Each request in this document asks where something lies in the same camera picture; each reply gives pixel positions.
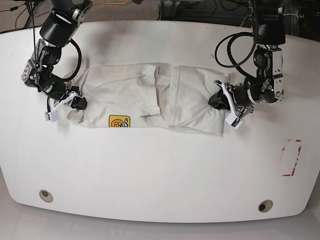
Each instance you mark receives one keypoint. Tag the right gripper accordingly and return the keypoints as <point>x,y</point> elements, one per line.
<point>71,97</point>

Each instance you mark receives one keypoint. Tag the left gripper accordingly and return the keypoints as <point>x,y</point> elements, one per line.
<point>239,97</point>

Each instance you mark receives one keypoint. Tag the white t-shirt with print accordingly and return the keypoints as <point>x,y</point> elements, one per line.
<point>150,95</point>

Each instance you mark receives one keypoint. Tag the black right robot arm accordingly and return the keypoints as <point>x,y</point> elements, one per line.
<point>57,31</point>

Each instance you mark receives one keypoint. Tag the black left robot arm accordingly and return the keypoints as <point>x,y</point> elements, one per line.
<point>262,67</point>

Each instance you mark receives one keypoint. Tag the red tape marking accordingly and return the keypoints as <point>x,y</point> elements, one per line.
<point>289,157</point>

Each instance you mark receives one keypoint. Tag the left table grommet hole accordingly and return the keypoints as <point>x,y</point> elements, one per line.
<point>46,196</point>

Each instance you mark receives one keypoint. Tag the table grommet hole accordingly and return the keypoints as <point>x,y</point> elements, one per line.
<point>46,196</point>
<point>265,206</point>

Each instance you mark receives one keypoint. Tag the black tripod stand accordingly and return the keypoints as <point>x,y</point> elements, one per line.
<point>31,5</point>

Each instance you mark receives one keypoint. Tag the right table grommet hole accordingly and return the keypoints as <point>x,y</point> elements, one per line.
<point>265,206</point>

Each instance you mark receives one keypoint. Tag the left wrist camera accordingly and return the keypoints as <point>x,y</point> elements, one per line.
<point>233,120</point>

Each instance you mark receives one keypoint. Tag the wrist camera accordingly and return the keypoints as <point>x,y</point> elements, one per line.
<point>233,120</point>
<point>51,116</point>

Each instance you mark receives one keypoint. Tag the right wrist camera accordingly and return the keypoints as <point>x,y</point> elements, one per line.
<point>51,116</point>

